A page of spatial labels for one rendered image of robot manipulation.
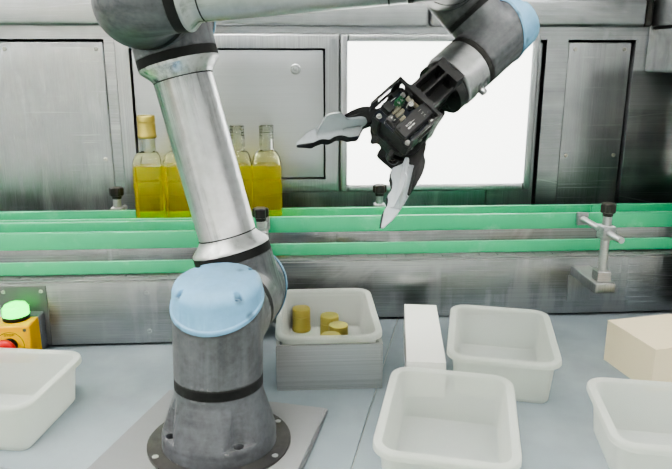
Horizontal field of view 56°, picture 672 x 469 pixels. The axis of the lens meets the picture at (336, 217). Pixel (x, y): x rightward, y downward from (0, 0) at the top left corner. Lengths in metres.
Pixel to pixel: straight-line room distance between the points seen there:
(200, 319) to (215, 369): 0.07
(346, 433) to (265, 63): 0.79
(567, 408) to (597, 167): 0.70
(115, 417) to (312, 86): 0.76
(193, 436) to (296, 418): 0.18
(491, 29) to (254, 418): 0.58
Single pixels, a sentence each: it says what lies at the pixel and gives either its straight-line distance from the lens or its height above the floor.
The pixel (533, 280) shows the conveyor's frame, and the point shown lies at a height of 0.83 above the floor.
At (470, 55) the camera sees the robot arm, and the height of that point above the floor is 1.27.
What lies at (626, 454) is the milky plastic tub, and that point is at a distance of 0.89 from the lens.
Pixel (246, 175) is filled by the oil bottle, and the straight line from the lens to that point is 1.26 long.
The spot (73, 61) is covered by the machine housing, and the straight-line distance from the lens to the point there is 1.50.
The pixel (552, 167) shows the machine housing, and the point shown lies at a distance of 1.54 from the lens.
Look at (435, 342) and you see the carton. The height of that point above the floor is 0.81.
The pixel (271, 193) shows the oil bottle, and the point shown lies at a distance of 1.26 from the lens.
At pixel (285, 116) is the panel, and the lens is 1.39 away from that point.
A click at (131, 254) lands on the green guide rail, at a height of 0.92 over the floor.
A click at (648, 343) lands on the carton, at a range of 1.15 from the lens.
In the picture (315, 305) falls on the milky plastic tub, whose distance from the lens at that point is 1.22.
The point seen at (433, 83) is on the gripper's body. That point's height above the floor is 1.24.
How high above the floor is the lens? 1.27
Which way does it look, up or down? 14 degrees down
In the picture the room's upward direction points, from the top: straight up
